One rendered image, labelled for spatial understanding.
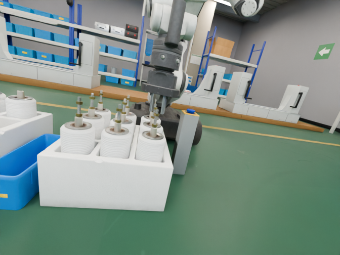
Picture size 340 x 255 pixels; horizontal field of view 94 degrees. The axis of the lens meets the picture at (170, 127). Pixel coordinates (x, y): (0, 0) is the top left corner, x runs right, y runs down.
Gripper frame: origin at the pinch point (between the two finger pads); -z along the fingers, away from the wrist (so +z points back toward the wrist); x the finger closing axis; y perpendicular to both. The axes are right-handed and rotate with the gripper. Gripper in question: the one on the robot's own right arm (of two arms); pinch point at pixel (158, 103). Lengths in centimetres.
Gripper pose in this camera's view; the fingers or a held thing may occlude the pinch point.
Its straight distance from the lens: 51.5
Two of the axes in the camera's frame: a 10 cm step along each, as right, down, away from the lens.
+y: -1.8, 2.6, -9.5
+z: 1.9, -9.4, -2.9
